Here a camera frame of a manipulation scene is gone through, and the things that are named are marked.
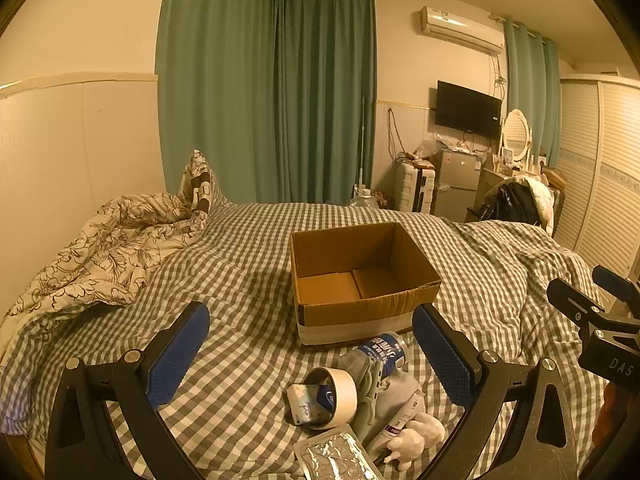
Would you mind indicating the crushed clear plastic bottle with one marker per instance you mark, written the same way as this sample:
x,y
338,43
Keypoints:
x,y
386,352

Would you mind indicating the white oval mirror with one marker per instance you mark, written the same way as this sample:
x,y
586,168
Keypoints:
x,y
516,132

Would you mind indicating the long green curtain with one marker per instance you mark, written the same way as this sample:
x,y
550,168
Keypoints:
x,y
215,100
325,100

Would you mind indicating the black wall television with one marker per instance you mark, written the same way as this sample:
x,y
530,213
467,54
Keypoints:
x,y
467,109

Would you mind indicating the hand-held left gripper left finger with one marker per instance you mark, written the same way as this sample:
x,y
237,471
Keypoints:
x,y
176,355

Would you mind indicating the clear water jug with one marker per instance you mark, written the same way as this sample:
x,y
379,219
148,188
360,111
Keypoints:
x,y
364,200

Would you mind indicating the white suitcase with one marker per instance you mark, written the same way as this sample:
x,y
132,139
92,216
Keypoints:
x,y
412,187

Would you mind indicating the dark patterned bag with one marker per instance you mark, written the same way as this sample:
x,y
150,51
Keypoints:
x,y
384,201

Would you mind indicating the silver foil packet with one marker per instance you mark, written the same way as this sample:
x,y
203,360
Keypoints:
x,y
335,456

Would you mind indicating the white and blue packet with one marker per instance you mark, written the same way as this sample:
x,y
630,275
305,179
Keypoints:
x,y
302,402

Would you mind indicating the white air conditioner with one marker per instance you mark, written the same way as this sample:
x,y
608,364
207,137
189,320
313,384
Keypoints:
x,y
460,27

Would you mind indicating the white animal figurine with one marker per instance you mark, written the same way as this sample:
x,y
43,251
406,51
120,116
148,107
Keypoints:
x,y
415,442

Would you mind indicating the cream dressing table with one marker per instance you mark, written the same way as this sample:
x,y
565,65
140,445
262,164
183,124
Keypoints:
x,y
490,185

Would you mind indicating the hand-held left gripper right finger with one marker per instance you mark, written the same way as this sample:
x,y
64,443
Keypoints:
x,y
445,360

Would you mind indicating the checkered floral pillow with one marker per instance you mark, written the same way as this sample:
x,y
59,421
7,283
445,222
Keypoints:
x,y
200,185

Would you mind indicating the black bag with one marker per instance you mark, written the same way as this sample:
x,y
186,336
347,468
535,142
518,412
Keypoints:
x,y
515,202

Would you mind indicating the narrow teal curtain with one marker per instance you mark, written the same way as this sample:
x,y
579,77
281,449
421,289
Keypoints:
x,y
530,85

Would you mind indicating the beige tape roll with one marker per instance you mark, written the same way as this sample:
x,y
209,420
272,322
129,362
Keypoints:
x,y
346,389

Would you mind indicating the brown cardboard box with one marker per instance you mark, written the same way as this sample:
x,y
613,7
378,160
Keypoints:
x,y
370,310

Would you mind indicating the floral duvet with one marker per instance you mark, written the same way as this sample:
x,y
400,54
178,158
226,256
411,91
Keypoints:
x,y
100,260

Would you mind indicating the cream louvered wardrobe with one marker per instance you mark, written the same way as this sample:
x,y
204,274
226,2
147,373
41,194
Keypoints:
x,y
600,170

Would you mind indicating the thin metal pole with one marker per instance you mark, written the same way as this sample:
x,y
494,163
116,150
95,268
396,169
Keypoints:
x,y
361,145

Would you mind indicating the white jacket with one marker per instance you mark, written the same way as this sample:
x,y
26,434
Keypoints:
x,y
542,200

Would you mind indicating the light grey cloth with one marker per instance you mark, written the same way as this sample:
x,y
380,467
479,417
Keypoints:
x,y
397,392

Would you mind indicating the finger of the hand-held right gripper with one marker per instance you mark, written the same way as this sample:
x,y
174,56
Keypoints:
x,y
570,300
612,281

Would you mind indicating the silver mini fridge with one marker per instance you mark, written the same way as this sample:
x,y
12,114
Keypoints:
x,y
456,185

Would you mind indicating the white tube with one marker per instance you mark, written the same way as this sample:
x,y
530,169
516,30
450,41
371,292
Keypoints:
x,y
406,412

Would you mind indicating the pale green cloth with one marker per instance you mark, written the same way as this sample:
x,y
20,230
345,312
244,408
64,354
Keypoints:
x,y
371,390

